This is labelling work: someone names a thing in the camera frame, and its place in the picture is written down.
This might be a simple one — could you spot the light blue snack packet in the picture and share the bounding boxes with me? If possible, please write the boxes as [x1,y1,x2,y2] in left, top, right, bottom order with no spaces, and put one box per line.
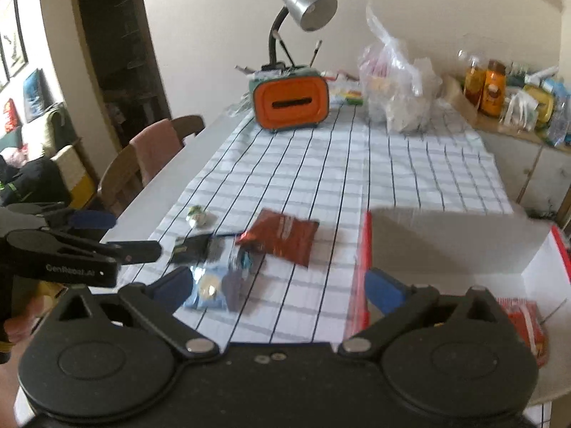
[183,265,251,312]

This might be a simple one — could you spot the black snack packet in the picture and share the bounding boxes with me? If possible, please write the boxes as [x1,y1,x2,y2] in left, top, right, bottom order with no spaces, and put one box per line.
[170,233,215,265]

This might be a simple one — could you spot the person's left hand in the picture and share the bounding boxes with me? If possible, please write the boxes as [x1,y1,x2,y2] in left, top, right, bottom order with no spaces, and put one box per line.
[10,300,47,344]

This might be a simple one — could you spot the sofa with cushions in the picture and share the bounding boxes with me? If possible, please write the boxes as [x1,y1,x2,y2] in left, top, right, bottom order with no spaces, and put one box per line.
[0,69,96,208]

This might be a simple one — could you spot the pink towel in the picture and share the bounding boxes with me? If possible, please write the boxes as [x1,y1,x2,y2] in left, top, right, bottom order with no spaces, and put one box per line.
[129,119,183,188]

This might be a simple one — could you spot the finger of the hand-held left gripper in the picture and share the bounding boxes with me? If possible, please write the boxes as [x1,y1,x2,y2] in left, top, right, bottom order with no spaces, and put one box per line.
[9,203,117,229]
[6,228,162,265]

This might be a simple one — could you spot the small green white candy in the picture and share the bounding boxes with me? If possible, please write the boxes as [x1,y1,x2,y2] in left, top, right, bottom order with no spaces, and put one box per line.
[186,205,209,228]

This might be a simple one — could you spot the framed wall picture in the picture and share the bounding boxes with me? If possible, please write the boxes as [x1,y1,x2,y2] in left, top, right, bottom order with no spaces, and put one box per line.
[0,0,30,94]

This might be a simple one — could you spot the red cardboard box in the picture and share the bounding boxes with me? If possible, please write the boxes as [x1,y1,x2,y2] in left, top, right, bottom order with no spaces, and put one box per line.
[343,207,571,411]

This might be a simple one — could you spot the white ribbon handle bag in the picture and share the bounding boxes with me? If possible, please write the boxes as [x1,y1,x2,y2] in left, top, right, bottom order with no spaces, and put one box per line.
[500,89,536,132]

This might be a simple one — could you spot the dark bookshelf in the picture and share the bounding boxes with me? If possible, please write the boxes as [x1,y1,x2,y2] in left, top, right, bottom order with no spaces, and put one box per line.
[76,0,172,152]

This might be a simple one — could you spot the clear glass bowl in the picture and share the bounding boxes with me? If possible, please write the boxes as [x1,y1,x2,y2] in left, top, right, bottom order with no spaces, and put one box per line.
[457,47,491,68]

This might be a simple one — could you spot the orange teal tissue box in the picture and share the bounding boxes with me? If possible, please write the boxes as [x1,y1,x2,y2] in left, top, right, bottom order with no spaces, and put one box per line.
[250,66,331,133]

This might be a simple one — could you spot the yellow tissue box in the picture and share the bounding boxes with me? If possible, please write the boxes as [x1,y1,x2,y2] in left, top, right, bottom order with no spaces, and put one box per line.
[522,85,556,126]

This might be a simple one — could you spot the wooden chair with towel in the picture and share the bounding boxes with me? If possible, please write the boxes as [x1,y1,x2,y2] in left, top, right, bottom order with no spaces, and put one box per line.
[98,115,206,219]

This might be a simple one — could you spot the clear plastic bag of food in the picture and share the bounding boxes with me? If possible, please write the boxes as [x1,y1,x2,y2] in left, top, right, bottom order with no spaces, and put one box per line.
[359,2,442,133]

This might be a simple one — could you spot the red snack bag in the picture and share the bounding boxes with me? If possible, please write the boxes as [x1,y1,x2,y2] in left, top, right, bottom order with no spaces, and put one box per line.
[495,298,549,368]

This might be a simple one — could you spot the white side cabinet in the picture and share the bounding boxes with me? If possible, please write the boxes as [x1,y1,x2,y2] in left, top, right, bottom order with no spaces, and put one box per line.
[441,76,571,224]

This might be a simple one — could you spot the thick dark paint brush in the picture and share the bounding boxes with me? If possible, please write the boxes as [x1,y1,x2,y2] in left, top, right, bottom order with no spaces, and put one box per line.
[272,31,295,66]

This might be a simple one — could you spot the brown cardboard holder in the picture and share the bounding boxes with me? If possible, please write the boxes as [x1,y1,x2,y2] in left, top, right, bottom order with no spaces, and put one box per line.
[441,76,480,115]

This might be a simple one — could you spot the orange thermos flask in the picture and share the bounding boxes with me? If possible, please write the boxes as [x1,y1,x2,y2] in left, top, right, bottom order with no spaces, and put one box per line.
[479,59,508,117]

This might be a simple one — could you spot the black bag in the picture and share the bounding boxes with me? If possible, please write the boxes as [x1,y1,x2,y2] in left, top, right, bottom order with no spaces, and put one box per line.
[0,156,73,209]

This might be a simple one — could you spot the orange tea bottle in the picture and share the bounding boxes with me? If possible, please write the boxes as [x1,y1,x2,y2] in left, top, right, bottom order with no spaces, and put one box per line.
[464,56,487,101]

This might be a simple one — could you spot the black white checked tablecloth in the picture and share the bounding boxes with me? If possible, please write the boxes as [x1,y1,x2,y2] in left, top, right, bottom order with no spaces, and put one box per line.
[13,98,514,424]

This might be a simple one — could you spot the brown snack packet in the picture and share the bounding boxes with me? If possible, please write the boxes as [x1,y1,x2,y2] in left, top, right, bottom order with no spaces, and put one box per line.
[236,209,321,269]

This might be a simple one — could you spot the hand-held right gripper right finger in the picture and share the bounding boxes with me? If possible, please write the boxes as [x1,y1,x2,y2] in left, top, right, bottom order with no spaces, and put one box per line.
[337,267,507,357]

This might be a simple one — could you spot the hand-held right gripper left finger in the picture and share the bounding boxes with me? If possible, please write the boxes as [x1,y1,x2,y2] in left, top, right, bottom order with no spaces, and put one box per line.
[58,267,219,360]

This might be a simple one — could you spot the colourful printed packet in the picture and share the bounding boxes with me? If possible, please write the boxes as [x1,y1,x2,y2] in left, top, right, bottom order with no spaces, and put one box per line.
[328,71,364,106]

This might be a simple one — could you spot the clear water bottle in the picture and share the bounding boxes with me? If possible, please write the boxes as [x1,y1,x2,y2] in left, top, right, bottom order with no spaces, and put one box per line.
[546,98,571,148]

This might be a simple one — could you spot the silver blue snack packet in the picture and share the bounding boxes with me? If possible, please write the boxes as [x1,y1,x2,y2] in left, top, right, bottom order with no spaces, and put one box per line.
[207,233,267,274]

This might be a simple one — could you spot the silver desk lamp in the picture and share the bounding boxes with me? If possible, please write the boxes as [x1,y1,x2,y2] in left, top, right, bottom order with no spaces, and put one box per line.
[268,0,338,71]

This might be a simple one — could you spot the clear plastic wrappers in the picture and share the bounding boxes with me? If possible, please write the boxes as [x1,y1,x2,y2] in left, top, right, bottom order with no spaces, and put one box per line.
[225,96,255,117]

